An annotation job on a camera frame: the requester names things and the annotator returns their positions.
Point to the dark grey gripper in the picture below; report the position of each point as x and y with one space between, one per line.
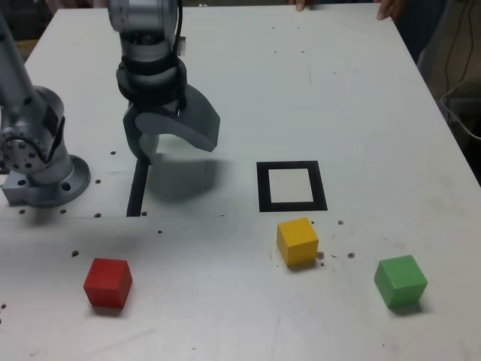
158 107

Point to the red cube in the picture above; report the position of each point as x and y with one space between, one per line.
107 286

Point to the yellow cube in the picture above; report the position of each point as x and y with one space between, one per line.
297 240

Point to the green cube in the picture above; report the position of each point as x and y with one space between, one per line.
400 282

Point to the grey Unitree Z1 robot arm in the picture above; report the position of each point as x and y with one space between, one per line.
37 113

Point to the black tape square outline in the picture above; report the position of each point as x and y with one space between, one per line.
264 188

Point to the person's hand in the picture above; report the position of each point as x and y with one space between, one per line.
385 9
300 4

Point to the black tape strip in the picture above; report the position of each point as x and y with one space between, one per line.
135 195

